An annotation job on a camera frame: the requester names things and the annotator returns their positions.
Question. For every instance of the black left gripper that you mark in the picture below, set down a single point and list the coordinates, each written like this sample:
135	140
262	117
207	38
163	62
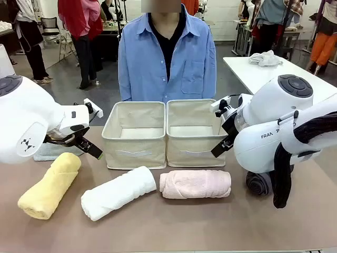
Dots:
79	139

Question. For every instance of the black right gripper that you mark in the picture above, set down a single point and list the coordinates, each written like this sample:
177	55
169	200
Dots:
231	127

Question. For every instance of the pink towel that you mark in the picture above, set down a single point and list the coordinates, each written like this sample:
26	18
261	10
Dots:
194	184

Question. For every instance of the pale green towel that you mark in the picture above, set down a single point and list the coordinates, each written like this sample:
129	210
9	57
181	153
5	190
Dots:
47	154

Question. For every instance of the white towel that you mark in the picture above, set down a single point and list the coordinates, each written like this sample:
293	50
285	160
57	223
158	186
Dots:
116	192

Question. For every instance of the grey blue towel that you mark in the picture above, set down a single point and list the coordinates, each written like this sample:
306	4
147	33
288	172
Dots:
258	184

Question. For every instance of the yellow towel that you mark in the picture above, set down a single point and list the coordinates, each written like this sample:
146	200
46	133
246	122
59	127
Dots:
47	187

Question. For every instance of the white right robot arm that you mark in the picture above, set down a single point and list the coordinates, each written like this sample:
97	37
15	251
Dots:
263	147

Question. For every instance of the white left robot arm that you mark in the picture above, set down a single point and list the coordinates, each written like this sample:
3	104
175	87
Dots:
23	110

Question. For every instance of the grey folding stool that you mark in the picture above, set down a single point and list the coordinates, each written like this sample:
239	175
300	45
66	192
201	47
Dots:
64	42

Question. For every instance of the cream fabric storage bin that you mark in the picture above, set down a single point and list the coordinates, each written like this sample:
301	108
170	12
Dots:
194	158
131	155

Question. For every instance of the white background table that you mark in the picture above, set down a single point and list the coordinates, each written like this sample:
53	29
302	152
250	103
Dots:
250	76

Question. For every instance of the person in blue shirt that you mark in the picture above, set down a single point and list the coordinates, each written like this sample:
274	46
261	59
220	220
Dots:
142	66

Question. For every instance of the crumpled white cloth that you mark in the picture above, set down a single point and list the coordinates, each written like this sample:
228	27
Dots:
263	59

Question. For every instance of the person in black clothes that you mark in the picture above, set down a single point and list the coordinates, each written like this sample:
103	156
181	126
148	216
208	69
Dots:
31	52

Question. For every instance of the white cylindrical air purifier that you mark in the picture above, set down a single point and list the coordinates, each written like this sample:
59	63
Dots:
5	63

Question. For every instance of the black mesh office chair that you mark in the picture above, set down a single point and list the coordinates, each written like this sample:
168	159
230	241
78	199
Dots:
50	25

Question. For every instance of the person in red and pink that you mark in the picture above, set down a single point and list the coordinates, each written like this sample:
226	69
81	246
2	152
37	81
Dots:
79	18

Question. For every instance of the mannequin in grey blue shirt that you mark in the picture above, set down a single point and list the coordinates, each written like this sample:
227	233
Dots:
271	15

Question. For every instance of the mannequin with orange trousers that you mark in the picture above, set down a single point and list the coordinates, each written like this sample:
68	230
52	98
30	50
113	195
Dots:
322	44

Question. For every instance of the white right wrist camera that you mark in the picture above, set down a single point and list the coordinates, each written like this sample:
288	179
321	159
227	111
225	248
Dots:
219	103

